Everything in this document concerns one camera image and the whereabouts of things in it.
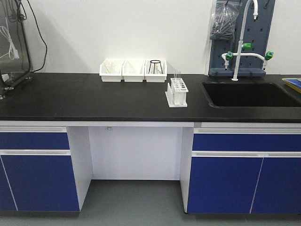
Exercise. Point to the clear bag of pegs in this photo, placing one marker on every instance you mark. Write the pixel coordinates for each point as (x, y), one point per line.
(224, 20)

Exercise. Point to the black lab sink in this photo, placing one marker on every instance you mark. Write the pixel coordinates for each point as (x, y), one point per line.
(242, 95)

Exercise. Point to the white test tube rack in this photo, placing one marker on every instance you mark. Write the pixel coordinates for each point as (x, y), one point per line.
(176, 93)

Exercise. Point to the black metal tripod stand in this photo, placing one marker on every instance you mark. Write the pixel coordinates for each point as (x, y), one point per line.
(155, 66)

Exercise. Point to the blue base cabinet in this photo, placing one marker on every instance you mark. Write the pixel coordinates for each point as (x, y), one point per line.
(241, 168)
(44, 168)

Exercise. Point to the white lab faucet green knobs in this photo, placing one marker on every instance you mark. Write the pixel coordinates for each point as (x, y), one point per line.
(228, 56)

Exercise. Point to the blue-grey pegboard drying rack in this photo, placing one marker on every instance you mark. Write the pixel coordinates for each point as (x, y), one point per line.
(257, 28)

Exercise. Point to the left white plastic bin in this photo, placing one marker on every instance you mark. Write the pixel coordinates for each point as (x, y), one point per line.
(111, 70)

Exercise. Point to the middle white plastic bin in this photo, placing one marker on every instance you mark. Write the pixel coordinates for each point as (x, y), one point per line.
(133, 70)

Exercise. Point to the right white plastic bin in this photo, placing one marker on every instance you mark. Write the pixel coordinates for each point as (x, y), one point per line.
(150, 77)

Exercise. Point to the yellow tray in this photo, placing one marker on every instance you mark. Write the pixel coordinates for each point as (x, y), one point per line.
(294, 83)

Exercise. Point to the white plastic bin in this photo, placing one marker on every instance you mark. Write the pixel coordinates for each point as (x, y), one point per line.
(133, 70)
(150, 77)
(111, 70)

